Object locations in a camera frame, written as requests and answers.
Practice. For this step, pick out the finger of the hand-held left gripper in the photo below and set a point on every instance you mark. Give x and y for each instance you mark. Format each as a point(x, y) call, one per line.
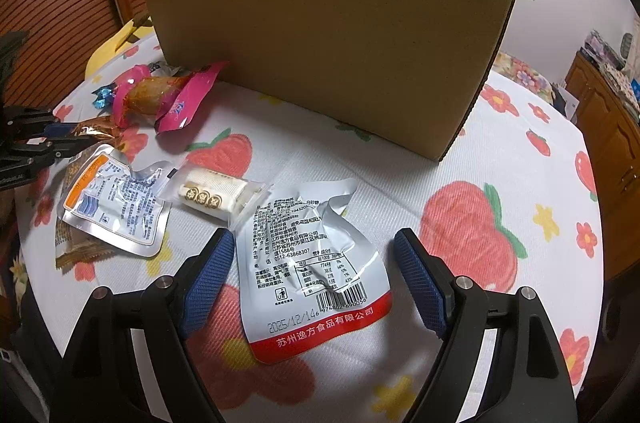
point(55, 149)
point(47, 123)

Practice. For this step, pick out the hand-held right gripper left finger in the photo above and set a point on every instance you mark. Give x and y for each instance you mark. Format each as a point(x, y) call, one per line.
point(210, 283)

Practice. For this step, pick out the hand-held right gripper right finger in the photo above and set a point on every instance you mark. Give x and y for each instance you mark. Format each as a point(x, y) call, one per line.
point(420, 283)

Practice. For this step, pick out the gold foil snack wrapper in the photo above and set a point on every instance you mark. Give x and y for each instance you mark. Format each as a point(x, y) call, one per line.
point(95, 129)

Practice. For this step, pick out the blue foil snack packet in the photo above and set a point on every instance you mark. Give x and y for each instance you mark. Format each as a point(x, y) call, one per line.
point(102, 96)

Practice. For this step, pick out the silver red-band snack packet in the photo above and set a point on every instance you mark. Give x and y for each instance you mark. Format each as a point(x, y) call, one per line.
point(300, 263)

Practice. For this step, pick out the white blue-print snack packet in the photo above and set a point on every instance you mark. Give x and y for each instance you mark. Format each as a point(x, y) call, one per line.
point(159, 67)

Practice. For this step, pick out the brown cardboard box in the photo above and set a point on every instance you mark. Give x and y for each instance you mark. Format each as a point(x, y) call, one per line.
point(325, 43)

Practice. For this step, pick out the silver orange-edge snack packet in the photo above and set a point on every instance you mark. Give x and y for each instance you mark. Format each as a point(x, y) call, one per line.
point(115, 203)

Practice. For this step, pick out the clear white roll candy packet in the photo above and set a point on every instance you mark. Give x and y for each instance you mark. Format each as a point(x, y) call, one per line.
point(215, 193)

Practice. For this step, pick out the yellow plush toy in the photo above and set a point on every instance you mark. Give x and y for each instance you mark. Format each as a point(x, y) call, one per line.
point(107, 53)

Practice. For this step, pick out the pink drumstick snack packet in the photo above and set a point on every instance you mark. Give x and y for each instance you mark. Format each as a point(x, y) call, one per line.
point(145, 92)

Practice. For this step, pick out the brown patterned snack packet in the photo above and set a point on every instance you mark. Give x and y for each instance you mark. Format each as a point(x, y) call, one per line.
point(75, 250)

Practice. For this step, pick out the white floral blanket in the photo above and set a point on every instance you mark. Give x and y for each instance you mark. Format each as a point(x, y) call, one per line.
point(375, 183)

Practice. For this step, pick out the patterned quilt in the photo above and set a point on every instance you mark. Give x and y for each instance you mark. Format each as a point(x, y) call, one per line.
point(522, 75)

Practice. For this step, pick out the wooden dresser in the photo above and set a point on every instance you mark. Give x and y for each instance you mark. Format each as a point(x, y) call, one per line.
point(605, 128)

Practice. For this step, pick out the blue tissue pack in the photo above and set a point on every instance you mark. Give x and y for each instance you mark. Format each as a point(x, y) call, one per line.
point(635, 90)

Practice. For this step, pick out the purple patterned box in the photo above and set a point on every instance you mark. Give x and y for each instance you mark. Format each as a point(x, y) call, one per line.
point(602, 50)

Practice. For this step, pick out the small grey desk fan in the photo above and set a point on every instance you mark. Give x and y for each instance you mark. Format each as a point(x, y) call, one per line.
point(629, 44)

